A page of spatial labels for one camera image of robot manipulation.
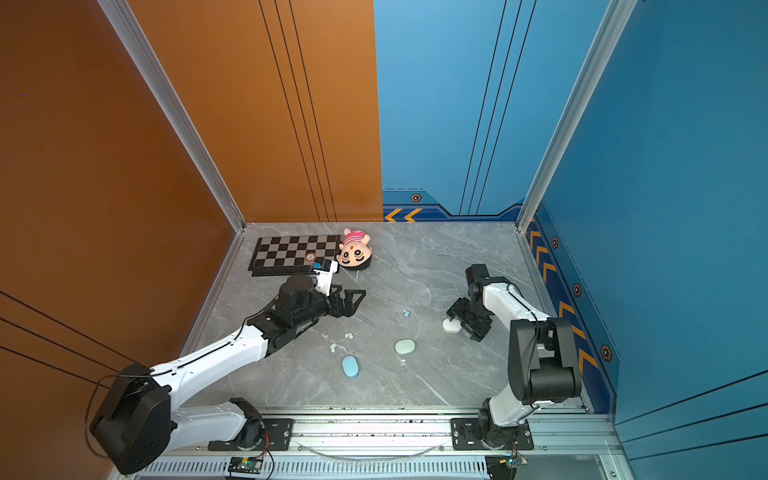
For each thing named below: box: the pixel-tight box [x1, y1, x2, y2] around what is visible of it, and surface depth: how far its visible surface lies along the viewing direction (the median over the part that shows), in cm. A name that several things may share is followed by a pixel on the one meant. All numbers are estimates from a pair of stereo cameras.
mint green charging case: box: [394, 338, 417, 355], surface depth 88 cm
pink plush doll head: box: [336, 228, 373, 271], surface depth 104 cm
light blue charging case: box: [341, 355, 360, 379], surface depth 84 cm
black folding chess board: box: [248, 234, 341, 277], surface depth 110 cm
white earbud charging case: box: [442, 318, 463, 333], surface depth 93 cm
